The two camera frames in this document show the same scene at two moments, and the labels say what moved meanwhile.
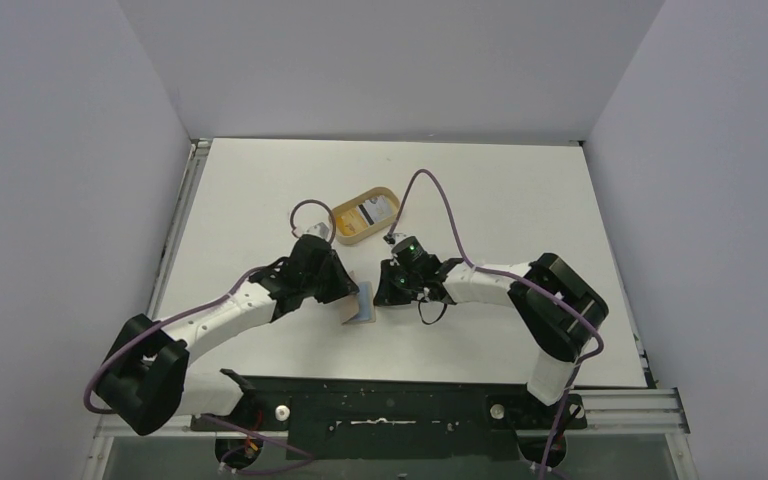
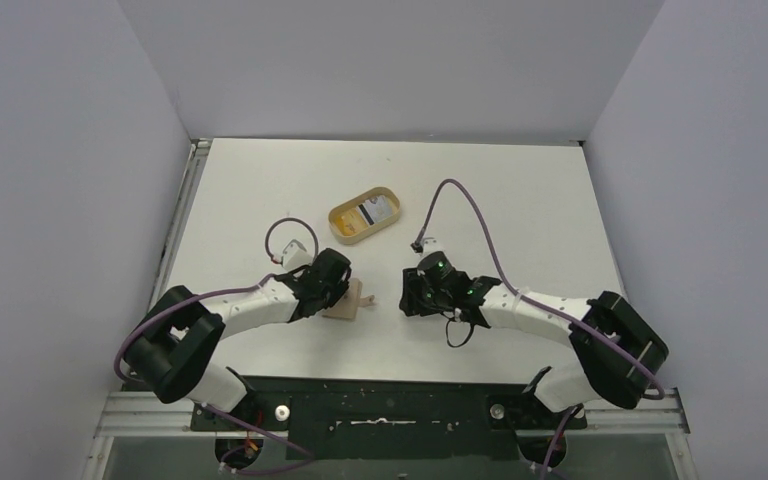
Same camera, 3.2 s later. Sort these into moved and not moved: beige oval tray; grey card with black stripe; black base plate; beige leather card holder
Moved: beige leather card holder
Not moved: beige oval tray; black base plate; grey card with black stripe
